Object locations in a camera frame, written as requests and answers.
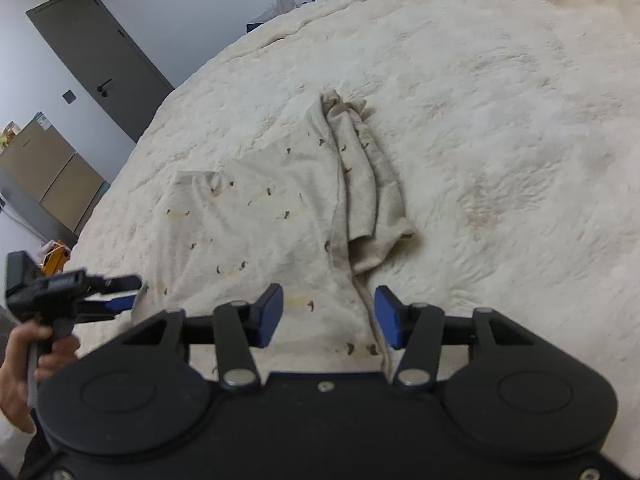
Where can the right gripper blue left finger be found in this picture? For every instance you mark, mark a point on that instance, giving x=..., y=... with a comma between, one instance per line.
x=265, y=315

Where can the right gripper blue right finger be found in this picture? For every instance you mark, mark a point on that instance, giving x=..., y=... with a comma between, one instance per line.
x=393, y=317

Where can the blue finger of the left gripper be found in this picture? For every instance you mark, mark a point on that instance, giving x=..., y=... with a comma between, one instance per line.
x=105, y=310
x=101, y=285

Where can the beige patterned garment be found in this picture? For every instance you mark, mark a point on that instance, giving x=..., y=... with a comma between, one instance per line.
x=312, y=212

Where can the white sleeved left forearm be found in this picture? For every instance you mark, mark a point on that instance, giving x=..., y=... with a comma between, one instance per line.
x=14, y=442

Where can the person left hand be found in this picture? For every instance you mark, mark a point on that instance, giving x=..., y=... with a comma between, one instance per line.
x=14, y=369

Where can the orange cardboard shoebox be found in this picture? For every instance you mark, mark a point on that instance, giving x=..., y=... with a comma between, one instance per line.
x=53, y=257

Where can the beige drawer cabinet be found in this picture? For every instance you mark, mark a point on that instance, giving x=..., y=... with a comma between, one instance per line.
x=48, y=183

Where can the dark grey door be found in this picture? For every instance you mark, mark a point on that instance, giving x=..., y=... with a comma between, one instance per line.
x=104, y=59

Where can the cream fluffy blanket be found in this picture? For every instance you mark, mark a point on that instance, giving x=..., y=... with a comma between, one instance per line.
x=512, y=127

